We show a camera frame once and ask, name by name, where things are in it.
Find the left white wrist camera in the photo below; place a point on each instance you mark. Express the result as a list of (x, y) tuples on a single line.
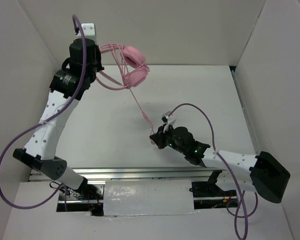
[(89, 31)]

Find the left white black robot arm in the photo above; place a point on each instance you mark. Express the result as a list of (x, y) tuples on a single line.
[(66, 89)]

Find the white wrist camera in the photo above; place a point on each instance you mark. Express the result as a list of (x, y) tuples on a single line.
[(168, 119), (89, 31)]

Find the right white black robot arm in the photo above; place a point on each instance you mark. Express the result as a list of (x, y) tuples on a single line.
[(267, 176)]

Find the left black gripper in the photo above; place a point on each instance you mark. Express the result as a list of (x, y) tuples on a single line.
[(98, 66)]

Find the white foil-edged cover plate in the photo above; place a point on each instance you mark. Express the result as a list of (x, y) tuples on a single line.
[(148, 198)]

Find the pink headphones with cable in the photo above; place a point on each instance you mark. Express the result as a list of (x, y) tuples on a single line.
[(133, 70)]

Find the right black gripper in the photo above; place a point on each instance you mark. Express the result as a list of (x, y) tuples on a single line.
[(159, 137)]

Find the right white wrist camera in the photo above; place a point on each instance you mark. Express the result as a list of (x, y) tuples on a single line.
[(168, 119)]

